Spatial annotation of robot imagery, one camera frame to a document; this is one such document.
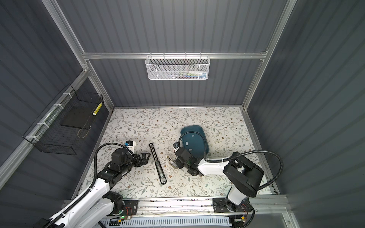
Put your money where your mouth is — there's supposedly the beige mini stapler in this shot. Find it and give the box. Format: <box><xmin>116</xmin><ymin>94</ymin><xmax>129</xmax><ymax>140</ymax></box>
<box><xmin>166</xmin><ymin>155</ymin><xmax>178</xmax><ymax>169</ymax></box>

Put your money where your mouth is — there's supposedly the black stapler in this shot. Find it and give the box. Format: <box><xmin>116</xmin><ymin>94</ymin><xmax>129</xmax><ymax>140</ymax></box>
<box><xmin>149</xmin><ymin>143</ymin><xmax>167</xmax><ymax>185</ymax></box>

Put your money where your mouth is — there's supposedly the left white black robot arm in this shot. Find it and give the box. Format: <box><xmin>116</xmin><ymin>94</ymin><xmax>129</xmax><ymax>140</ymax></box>
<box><xmin>34</xmin><ymin>141</ymin><xmax>151</xmax><ymax>228</ymax></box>

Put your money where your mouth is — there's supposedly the teal plastic tray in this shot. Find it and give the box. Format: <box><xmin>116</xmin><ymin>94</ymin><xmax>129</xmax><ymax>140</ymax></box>
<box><xmin>181</xmin><ymin>125</ymin><xmax>209</xmax><ymax>159</ymax></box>

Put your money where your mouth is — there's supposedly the yellow marker pen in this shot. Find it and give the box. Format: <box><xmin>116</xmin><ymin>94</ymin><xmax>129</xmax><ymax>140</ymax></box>
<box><xmin>92</xmin><ymin>102</ymin><xmax>103</xmax><ymax>116</ymax></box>

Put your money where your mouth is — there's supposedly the black flat pad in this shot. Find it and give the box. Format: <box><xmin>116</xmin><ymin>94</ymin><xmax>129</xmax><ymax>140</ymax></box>
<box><xmin>60</xmin><ymin>106</ymin><xmax>96</xmax><ymax>130</ymax></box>

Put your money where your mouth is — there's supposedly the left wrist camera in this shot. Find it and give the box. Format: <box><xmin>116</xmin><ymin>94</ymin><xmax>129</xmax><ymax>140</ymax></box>
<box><xmin>124</xmin><ymin>140</ymin><xmax>136</xmax><ymax>154</ymax></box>

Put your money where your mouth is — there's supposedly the white slotted cable duct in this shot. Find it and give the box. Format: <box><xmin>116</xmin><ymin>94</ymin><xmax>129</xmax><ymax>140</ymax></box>
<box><xmin>101</xmin><ymin>216</ymin><xmax>232</xmax><ymax>228</ymax></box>

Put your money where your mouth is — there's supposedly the black wire basket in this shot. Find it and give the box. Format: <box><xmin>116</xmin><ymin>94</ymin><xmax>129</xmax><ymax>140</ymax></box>
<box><xmin>23</xmin><ymin>86</ymin><xmax>104</xmax><ymax>155</ymax></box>

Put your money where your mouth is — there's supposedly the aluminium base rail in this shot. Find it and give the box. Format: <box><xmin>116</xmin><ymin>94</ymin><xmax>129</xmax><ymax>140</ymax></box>
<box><xmin>133</xmin><ymin>195</ymin><xmax>292</xmax><ymax>218</ymax></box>

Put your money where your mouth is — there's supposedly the white wire mesh basket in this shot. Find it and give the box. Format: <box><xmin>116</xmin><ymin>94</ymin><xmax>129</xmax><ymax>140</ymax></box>
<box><xmin>145</xmin><ymin>57</ymin><xmax>211</xmax><ymax>80</ymax></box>

